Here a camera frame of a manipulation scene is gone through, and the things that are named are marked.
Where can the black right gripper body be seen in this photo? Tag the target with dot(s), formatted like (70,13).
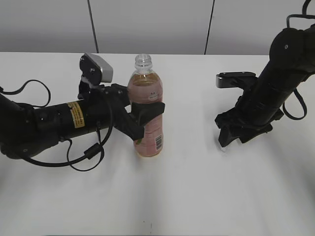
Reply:
(248,130)

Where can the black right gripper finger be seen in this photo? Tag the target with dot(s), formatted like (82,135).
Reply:
(228,134)

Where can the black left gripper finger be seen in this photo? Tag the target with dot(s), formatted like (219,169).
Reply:
(119,90)
(144,113)

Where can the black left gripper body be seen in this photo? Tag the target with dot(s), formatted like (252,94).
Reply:
(101,109)

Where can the green tea plastic bottle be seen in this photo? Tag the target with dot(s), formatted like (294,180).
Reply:
(145,92)

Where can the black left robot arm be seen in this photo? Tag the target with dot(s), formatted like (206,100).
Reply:
(27,131)

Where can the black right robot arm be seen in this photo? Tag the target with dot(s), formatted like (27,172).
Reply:
(291,62)

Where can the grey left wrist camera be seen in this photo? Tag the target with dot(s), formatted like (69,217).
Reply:
(95,69)

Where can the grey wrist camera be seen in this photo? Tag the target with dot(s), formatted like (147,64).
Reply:
(95,69)
(242,80)

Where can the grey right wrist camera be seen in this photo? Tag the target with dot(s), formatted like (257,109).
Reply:
(242,80)

